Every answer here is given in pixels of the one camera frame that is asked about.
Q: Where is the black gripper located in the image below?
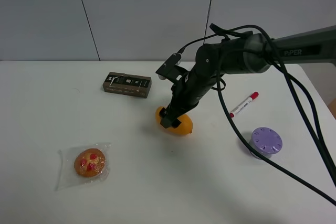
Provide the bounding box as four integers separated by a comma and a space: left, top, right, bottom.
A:
160, 68, 216, 129

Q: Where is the orange mango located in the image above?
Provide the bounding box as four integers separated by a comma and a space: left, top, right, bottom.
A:
155, 106, 193, 136

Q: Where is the red white marker pen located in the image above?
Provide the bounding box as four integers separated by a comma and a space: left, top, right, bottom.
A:
229, 91, 259, 118

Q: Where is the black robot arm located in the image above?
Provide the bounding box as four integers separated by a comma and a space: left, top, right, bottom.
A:
156, 24, 335, 129

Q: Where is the dark brown capsule box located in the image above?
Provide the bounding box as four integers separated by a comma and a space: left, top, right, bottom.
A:
102, 72, 152, 98

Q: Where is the purple lidded air freshener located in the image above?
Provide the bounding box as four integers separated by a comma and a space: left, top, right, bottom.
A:
249, 127, 283, 158

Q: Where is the wrapped strawberry muffin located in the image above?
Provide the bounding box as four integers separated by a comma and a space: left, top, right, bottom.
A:
55, 142, 111, 191

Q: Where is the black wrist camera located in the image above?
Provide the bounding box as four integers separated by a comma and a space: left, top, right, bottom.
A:
155, 53, 188, 84

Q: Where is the black cable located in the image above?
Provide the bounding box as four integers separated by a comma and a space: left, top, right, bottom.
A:
258, 34, 336, 172
177, 24, 336, 206

